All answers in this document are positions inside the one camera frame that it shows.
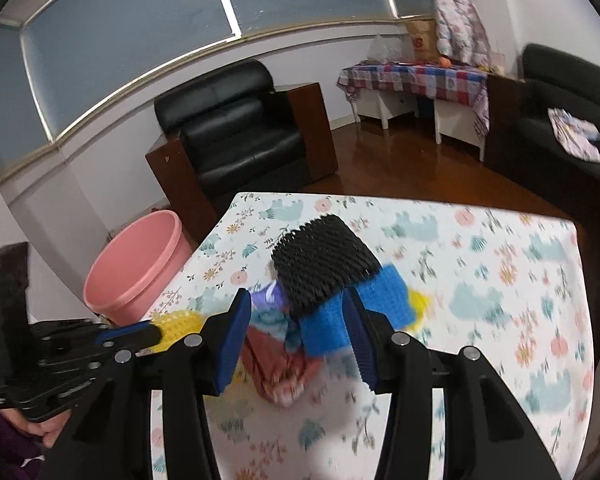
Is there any blue sponge cloth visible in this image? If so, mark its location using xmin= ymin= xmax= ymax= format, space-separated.
xmin=297 ymin=265 xmax=416 ymax=361

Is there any window with grey blinds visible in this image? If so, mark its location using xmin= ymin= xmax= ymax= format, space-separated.
xmin=0 ymin=0 xmax=461 ymax=181

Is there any white desk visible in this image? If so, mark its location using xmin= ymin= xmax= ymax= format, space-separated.
xmin=350 ymin=92 xmax=488 ymax=163

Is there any pastel hanging jacket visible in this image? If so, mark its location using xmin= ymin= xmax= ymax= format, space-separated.
xmin=432 ymin=0 xmax=492 ymax=68

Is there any brown paper bag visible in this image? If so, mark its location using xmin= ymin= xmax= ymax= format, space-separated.
xmin=404 ymin=19 xmax=438 ymax=63

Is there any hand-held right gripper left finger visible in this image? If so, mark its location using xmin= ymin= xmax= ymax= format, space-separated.
xmin=55 ymin=287 xmax=253 ymax=480

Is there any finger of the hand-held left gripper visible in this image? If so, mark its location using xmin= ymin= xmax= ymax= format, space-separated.
xmin=111 ymin=327 xmax=163 ymax=361
xmin=95 ymin=322 xmax=153 ymax=348

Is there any bear print tablecloth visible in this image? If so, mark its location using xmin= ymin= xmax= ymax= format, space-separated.
xmin=147 ymin=191 xmax=596 ymax=480

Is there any person's left forearm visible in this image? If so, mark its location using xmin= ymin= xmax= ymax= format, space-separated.
xmin=0 ymin=382 xmax=46 ymax=480

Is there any yellow foam net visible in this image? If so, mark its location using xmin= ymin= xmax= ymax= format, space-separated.
xmin=152 ymin=310 xmax=203 ymax=353

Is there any person's left hand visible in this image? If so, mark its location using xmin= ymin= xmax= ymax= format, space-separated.
xmin=10 ymin=405 xmax=73 ymax=448

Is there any black foam net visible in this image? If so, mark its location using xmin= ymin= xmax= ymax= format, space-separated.
xmin=271 ymin=214 xmax=382 ymax=318

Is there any clear plastic bag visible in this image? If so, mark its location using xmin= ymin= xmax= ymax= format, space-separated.
xmin=367 ymin=34 xmax=396 ymax=63

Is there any crumpled printed cloth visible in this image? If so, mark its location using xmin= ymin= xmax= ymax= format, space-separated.
xmin=547 ymin=107 xmax=600 ymax=165

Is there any black leather armchair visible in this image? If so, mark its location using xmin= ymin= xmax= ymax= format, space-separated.
xmin=145 ymin=58 xmax=340 ymax=241
xmin=482 ymin=43 xmax=600 ymax=221

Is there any checkered tablecloth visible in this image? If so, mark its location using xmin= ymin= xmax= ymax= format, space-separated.
xmin=337 ymin=60 xmax=493 ymax=138

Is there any pink plastic basin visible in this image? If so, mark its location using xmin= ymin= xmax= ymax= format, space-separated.
xmin=83 ymin=210 xmax=193 ymax=326

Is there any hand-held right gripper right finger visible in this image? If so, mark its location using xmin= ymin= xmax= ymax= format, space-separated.
xmin=342 ymin=290 xmax=563 ymax=480

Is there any pink striped wrapper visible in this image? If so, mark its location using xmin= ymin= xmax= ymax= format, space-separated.
xmin=240 ymin=330 xmax=326 ymax=408

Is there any small yellow scrap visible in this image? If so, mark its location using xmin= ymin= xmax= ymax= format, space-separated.
xmin=405 ymin=290 xmax=433 ymax=333

